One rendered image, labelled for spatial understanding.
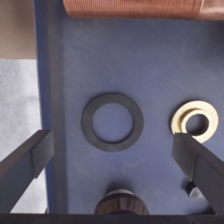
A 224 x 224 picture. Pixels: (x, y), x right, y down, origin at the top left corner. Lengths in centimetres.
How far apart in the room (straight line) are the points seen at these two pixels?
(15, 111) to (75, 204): 107
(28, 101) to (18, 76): 18
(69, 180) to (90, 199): 5
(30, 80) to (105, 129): 102
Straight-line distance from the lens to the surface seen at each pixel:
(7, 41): 49
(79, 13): 19
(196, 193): 29
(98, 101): 21
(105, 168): 25
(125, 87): 21
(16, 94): 127
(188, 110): 23
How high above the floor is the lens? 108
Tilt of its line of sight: 75 degrees down
